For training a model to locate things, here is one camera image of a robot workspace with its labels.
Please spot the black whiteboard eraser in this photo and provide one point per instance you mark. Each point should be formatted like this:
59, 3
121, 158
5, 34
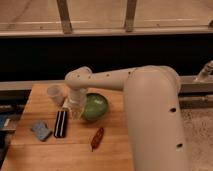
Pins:
61, 124

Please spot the blue sponge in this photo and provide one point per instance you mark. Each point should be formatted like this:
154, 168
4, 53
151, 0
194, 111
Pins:
41, 130

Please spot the clear plastic cup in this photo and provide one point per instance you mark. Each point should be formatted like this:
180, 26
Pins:
56, 94

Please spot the green ceramic bowl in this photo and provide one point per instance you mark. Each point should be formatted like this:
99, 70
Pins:
96, 106

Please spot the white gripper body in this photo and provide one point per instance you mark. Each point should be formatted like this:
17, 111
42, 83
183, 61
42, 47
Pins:
77, 98

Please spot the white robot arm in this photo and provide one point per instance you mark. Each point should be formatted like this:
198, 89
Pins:
152, 109

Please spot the red chili pepper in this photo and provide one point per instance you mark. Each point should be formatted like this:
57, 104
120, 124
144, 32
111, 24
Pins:
97, 138

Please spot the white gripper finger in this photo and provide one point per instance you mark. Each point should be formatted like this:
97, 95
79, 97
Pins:
77, 113
65, 105

